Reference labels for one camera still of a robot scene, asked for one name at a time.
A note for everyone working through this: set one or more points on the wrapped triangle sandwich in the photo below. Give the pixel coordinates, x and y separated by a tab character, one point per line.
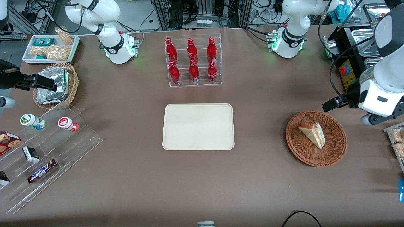
314	135

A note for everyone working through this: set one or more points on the cream plastic tray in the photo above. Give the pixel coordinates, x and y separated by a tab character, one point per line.
198	126

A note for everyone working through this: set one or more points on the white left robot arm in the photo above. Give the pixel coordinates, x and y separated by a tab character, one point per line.
295	15

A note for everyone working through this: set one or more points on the red cookie box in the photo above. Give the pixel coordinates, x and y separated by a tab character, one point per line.
8	142

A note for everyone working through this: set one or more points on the red cola bottle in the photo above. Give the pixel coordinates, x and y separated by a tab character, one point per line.
212	72
193	72
211	50
174	74
170	51
192	51

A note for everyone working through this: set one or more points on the teal cloth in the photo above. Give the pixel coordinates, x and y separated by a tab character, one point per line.
341	11

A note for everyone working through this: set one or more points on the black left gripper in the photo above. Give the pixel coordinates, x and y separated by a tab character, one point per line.
351	97

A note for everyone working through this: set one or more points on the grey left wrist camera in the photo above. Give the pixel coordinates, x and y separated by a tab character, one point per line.
367	119

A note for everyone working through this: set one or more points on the aluminium foil container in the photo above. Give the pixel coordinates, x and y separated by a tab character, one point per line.
53	94

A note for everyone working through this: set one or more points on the small teal snack pack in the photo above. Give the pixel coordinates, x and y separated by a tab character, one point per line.
41	57

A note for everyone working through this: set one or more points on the red label yogurt cup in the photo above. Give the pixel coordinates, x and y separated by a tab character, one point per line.
66	123

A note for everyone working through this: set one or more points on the small black white carton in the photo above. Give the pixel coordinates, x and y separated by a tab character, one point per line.
31	154

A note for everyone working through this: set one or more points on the light wicker basket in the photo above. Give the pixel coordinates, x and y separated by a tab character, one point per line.
74	85

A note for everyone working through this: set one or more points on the white snack tray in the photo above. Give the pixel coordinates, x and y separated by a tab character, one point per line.
26	52

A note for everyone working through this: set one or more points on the green label yogurt cup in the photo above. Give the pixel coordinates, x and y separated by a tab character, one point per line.
30	120

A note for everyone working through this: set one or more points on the clear acrylic bottle rack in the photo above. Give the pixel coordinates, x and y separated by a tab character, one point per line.
183	84

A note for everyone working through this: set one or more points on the large teal snack pack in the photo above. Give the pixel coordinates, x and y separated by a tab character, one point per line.
44	42

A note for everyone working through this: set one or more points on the Snickers chocolate bar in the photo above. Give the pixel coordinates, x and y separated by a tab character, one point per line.
41	171

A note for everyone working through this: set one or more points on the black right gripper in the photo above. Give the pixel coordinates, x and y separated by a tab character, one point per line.
7	76

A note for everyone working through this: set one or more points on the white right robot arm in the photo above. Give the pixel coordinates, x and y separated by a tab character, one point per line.
110	12

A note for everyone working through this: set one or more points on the clear acrylic stepped shelf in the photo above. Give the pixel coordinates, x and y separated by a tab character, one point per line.
72	145

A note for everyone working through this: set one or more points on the brown wicker basket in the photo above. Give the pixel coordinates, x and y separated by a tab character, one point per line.
303	153

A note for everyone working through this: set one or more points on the grey tray with crackers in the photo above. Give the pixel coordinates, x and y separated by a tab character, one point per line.
398	142

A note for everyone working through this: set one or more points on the small grey device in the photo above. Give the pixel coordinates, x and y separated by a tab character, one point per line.
205	224

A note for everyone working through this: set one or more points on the clear rice cracker bag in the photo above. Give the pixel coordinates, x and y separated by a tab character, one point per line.
65	36
58	52
38	50

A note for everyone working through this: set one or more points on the small steel tray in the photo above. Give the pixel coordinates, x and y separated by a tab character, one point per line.
372	62

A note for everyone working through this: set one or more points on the blue plastic object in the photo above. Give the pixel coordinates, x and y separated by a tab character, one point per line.
401	189

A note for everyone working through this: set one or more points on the large steel tray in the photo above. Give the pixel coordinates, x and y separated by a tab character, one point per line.
363	41

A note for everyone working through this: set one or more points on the yellow emergency stop box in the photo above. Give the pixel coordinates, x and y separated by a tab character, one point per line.
345	71

